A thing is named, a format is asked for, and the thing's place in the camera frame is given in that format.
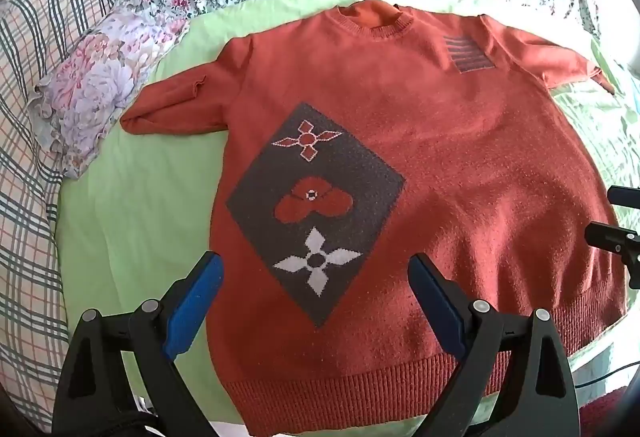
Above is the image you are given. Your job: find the orange knit sweater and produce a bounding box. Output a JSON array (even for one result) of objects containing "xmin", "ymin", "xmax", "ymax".
[{"xmin": 120, "ymin": 0, "xmax": 626, "ymax": 436}]

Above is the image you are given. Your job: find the pink floral pillow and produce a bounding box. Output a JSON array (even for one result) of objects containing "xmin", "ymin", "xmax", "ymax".
[{"xmin": 27, "ymin": 7, "xmax": 189, "ymax": 179}]

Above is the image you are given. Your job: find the plaid pillow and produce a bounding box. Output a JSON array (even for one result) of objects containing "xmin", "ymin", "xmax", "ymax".
[{"xmin": 1, "ymin": 0, "xmax": 114, "ymax": 431}]

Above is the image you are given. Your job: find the black cable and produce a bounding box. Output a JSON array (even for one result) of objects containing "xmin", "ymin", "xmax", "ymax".
[{"xmin": 572, "ymin": 360, "xmax": 640, "ymax": 391}]

